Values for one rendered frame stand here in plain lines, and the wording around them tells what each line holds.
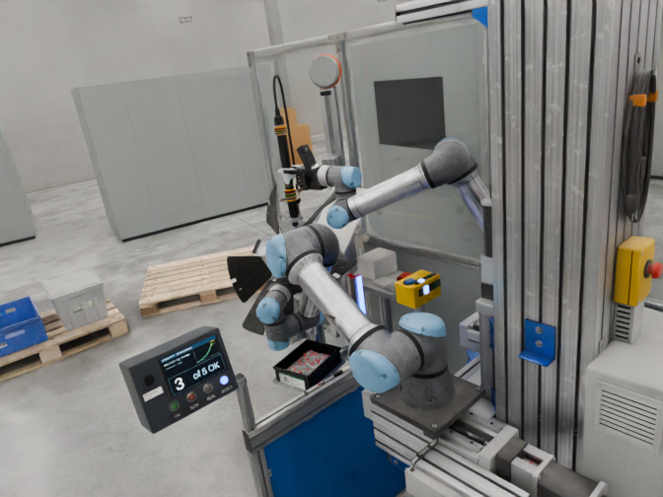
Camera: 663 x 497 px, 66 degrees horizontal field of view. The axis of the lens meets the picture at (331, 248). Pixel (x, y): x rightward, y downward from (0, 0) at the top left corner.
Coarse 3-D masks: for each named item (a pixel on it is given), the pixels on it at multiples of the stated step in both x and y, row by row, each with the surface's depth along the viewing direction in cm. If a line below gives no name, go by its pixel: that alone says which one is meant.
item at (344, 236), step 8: (328, 208) 242; (328, 224) 238; (352, 224) 226; (336, 232) 232; (344, 232) 228; (352, 232) 224; (344, 240) 226; (344, 248) 224; (296, 296) 234; (312, 328) 219
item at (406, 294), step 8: (416, 272) 207; (424, 272) 206; (400, 280) 201; (416, 280) 199; (424, 280) 198; (432, 280) 199; (400, 288) 199; (408, 288) 195; (416, 288) 194; (440, 288) 204; (400, 296) 200; (408, 296) 196; (416, 296) 195; (424, 296) 198; (432, 296) 201; (408, 304) 198; (416, 304) 196
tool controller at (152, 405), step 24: (192, 336) 141; (216, 336) 142; (144, 360) 131; (168, 360) 134; (192, 360) 138; (216, 360) 142; (144, 384) 129; (168, 384) 134; (192, 384) 137; (216, 384) 141; (144, 408) 130; (168, 408) 133; (192, 408) 137
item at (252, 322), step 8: (264, 288) 209; (264, 296) 208; (256, 304) 207; (288, 304) 206; (256, 312) 206; (288, 312) 205; (248, 320) 206; (256, 320) 205; (248, 328) 205; (256, 328) 204
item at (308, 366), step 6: (306, 354) 201; (312, 354) 200; (318, 354) 201; (324, 354) 200; (300, 360) 198; (306, 360) 197; (312, 360) 196; (318, 360) 196; (324, 360) 195; (294, 366) 194; (300, 366) 194; (306, 366) 193; (312, 366) 192; (300, 372) 190; (306, 372) 189
